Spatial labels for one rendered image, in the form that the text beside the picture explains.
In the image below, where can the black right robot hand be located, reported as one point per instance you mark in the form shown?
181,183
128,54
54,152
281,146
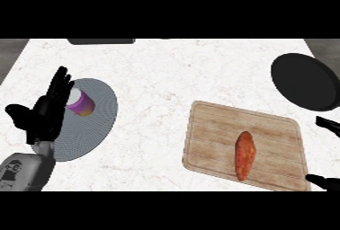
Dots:
328,123

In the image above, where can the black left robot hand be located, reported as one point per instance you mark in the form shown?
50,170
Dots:
43,113

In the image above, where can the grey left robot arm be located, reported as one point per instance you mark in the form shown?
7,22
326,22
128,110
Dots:
23,170

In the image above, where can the black pan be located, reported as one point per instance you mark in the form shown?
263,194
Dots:
304,81

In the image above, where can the wooden cutting board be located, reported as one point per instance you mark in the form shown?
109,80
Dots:
247,143

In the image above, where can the orange sweet potato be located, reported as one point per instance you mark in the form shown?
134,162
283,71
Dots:
244,155

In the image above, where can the purple can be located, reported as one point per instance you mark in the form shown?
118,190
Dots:
79,103

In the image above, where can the grey round placemat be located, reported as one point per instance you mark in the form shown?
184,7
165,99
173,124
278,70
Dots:
90,125

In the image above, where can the dark grey appliance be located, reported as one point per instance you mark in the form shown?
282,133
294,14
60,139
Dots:
100,41

